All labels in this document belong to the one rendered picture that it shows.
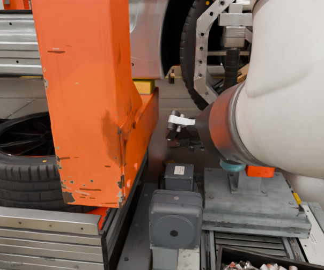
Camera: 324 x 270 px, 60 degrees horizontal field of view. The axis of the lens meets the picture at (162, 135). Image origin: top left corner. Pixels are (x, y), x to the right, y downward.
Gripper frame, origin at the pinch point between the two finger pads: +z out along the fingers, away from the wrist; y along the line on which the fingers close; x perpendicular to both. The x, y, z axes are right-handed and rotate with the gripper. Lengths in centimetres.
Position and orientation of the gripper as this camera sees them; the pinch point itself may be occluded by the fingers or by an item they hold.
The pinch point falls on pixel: (178, 139)
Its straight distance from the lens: 50.8
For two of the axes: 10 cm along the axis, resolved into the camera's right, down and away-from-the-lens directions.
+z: -2.9, 0.9, 9.5
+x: 2.5, -9.5, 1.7
